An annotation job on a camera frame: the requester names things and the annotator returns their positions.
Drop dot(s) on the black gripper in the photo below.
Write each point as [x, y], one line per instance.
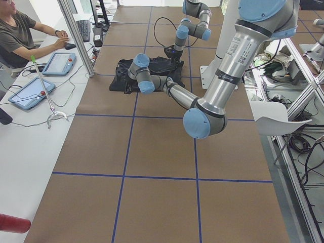
[123, 73]
[175, 55]

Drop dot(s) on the black graphic t-shirt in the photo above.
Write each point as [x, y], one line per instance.
[158, 66]

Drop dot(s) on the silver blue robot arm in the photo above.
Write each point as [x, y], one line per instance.
[254, 22]
[186, 28]

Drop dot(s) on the person's left hand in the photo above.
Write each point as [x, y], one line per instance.
[61, 43]

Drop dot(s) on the person's right hand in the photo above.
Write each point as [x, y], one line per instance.
[61, 33]

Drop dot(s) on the black monitor stand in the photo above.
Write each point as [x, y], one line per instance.
[100, 20]

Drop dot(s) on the black computer mouse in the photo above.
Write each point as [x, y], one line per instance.
[69, 46]

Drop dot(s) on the black keyboard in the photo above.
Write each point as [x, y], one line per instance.
[84, 29]

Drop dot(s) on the far teach pendant tablet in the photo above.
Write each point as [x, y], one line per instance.
[59, 64]

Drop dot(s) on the teach pendant tablet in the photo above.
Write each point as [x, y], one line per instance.
[29, 95]
[59, 64]

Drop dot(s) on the reacher grabber stick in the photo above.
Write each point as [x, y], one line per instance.
[54, 113]

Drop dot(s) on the near teach pendant tablet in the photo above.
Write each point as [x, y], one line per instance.
[29, 95]

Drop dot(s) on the seated person in grey shirt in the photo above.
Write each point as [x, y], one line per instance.
[17, 44]

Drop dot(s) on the white plastic chair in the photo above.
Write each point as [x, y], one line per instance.
[272, 119]

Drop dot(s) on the red cylinder bottle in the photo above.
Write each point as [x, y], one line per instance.
[14, 224]

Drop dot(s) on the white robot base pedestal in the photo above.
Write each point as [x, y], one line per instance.
[226, 35]

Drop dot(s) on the aluminium frame post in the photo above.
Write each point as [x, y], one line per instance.
[72, 26]

